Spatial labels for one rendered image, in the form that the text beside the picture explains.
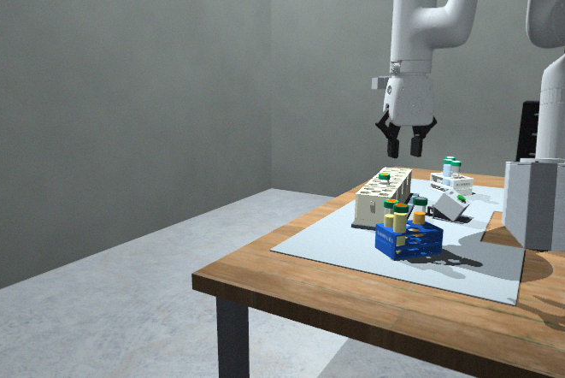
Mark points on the grey table surface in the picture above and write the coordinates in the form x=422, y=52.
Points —
x=465, y=265

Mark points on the white bucket adapter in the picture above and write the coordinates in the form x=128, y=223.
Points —
x=397, y=177
x=392, y=185
x=403, y=171

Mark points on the blue tube rack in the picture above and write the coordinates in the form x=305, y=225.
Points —
x=429, y=244

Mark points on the cream bucket adapter with holes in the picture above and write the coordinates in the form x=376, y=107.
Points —
x=369, y=205

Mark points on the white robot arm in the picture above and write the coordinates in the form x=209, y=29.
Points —
x=419, y=27

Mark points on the green-capped tube with orange cap dot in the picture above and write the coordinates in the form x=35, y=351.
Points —
x=388, y=216
x=384, y=178

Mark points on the green-capped tube with orange label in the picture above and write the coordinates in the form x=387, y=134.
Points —
x=400, y=221

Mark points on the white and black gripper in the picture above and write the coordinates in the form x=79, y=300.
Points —
x=409, y=101

